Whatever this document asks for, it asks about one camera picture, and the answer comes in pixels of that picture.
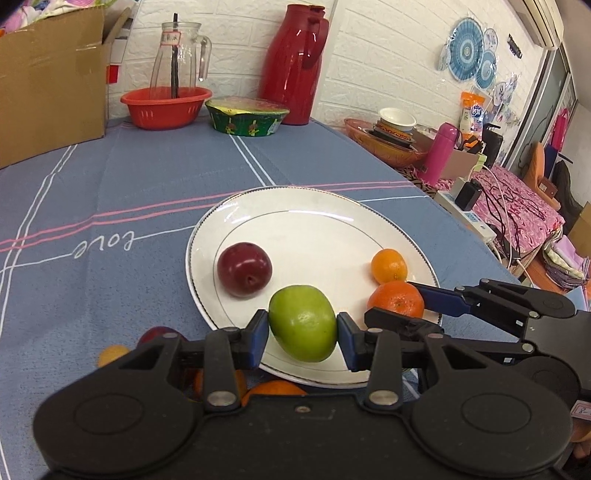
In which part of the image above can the large orange mandarin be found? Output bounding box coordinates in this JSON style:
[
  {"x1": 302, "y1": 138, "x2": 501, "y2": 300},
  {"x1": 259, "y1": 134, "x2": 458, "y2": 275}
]
[{"x1": 242, "y1": 380, "x2": 307, "y2": 406}]

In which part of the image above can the small orange kumquat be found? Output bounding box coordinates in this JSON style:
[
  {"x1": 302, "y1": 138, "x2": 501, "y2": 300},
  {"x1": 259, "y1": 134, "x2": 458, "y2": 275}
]
[{"x1": 370, "y1": 249, "x2": 408, "y2": 284}]

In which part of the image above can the green apple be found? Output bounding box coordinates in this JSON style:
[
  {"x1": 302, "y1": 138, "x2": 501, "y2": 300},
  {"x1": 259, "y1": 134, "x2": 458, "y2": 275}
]
[
  {"x1": 267, "y1": 285, "x2": 338, "y2": 363},
  {"x1": 193, "y1": 369, "x2": 247, "y2": 399}
]

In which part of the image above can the dark red plum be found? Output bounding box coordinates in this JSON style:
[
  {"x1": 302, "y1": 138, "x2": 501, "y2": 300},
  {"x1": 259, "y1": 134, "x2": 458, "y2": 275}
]
[{"x1": 216, "y1": 242, "x2": 273, "y2": 298}]

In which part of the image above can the yellow-orange small fruit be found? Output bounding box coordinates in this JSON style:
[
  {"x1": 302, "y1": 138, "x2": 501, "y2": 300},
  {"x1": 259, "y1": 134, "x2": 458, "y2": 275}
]
[{"x1": 97, "y1": 344, "x2": 130, "y2": 368}]

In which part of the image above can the dark purple plum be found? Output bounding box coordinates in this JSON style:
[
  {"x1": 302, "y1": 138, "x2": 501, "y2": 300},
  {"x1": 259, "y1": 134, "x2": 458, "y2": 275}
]
[{"x1": 137, "y1": 326, "x2": 185, "y2": 346}]

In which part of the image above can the black power adapter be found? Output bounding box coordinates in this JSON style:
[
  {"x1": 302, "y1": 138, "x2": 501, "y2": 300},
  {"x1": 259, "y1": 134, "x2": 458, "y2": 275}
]
[{"x1": 455, "y1": 180, "x2": 483, "y2": 211}]

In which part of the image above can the white round plate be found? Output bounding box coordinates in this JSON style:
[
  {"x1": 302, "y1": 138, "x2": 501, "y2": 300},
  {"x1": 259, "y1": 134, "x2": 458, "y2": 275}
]
[{"x1": 184, "y1": 185, "x2": 442, "y2": 389}]

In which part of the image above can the pink thermos bottle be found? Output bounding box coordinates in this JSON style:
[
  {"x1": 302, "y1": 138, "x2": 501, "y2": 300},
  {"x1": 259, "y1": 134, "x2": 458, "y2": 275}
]
[{"x1": 417, "y1": 122, "x2": 461, "y2": 184}]

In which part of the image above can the amber glass bowl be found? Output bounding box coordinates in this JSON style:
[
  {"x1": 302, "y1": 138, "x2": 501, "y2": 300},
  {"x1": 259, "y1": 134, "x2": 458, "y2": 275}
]
[{"x1": 344, "y1": 118, "x2": 427, "y2": 168}]

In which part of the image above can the white paper cup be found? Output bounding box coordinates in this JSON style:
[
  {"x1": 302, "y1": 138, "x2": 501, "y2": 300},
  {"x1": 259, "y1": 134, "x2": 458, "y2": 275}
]
[{"x1": 379, "y1": 107, "x2": 417, "y2": 132}]

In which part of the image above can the green foil bowl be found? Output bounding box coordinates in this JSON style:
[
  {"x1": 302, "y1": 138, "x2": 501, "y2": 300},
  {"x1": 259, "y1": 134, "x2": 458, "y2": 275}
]
[{"x1": 205, "y1": 96, "x2": 290, "y2": 137}]

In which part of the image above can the red plastic basket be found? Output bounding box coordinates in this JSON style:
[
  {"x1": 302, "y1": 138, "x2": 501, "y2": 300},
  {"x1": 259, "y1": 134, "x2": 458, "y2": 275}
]
[{"x1": 120, "y1": 87, "x2": 212, "y2": 131}]

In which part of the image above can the blue paper fan decoration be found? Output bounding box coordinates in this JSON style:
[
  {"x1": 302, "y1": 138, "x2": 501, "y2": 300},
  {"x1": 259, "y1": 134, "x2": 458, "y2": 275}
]
[{"x1": 449, "y1": 17, "x2": 484, "y2": 82}]

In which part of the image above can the black stirrer in pitcher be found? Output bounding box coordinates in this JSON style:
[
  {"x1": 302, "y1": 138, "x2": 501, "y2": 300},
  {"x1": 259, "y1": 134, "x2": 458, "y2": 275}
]
[{"x1": 170, "y1": 12, "x2": 179, "y2": 99}]

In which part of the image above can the glass pitcher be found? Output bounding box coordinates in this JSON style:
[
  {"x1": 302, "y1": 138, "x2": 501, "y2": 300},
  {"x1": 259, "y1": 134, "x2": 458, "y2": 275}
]
[{"x1": 149, "y1": 21, "x2": 212, "y2": 100}]

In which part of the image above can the red thermos jug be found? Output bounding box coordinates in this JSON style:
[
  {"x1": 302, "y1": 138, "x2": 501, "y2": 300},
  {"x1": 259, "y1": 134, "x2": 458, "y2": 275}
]
[{"x1": 259, "y1": 4, "x2": 329, "y2": 126}]

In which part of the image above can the brown cardboard box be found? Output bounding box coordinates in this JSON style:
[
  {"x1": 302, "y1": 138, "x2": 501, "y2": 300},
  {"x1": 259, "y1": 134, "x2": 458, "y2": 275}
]
[{"x1": 1, "y1": 6, "x2": 131, "y2": 168}]

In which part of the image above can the floral cloth in box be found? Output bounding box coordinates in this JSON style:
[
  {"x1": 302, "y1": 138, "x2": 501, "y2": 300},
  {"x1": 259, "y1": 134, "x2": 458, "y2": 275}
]
[{"x1": 1, "y1": 0, "x2": 113, "y2": 33}]

